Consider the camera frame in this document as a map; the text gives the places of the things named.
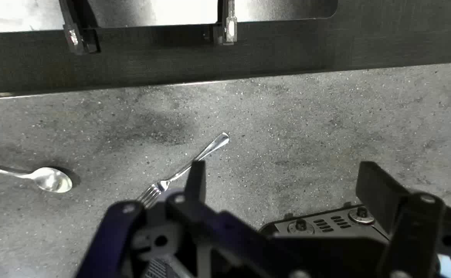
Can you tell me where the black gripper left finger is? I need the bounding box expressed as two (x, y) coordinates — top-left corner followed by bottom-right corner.
(76, 160), (289, 278)

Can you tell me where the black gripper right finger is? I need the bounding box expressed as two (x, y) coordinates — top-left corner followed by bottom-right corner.
(356, 161), (451, 278)

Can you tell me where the silver metal fork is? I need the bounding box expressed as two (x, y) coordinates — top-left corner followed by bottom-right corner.
(135, 132), (232, 211)

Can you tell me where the silver metal spoon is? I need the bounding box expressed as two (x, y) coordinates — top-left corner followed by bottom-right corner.
(0, 161), (76, 197)

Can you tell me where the black robot mount platform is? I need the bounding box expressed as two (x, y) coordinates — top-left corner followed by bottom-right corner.
(0, 0), (451, 100)

